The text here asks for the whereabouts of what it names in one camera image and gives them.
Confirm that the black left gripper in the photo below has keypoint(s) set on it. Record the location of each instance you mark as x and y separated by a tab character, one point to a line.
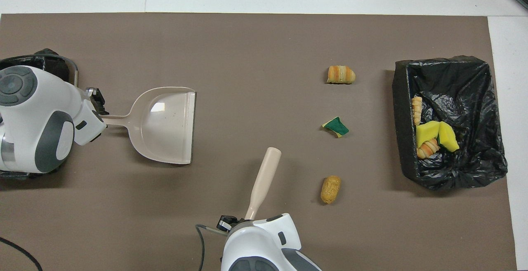
101	106

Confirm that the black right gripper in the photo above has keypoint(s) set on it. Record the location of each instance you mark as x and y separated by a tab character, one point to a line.
231	223

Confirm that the beige hand brush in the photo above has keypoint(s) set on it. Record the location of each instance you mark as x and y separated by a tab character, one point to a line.
264	176

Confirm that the beige plastic dustpan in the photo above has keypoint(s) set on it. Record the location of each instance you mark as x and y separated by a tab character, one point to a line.
165	126

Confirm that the yellow corn cob piece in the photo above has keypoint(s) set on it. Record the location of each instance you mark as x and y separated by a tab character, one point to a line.
331	189

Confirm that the green yellow sponge wedge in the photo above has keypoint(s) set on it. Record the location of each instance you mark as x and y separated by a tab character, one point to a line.
337	127

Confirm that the curled orange croissant piece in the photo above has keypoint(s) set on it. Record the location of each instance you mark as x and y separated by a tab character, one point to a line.
428	149

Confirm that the pale flaky bread chunk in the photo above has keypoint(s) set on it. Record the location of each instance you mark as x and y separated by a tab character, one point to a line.
417	110

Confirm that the green topped yellow sponge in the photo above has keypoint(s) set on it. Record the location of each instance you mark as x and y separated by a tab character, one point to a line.
449	138

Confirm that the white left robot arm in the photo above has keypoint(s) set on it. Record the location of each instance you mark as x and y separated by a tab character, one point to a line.
37	110

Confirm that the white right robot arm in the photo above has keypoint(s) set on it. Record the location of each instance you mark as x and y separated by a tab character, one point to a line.
264	246

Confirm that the black bag-lined bin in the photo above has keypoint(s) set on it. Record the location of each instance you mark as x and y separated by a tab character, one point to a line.
55	67
466	97

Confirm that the brown table mat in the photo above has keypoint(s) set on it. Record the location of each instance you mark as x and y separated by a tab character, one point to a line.
247	44

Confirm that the flat striped pastry piece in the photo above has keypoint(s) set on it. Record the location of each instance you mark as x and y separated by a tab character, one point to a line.
340	74

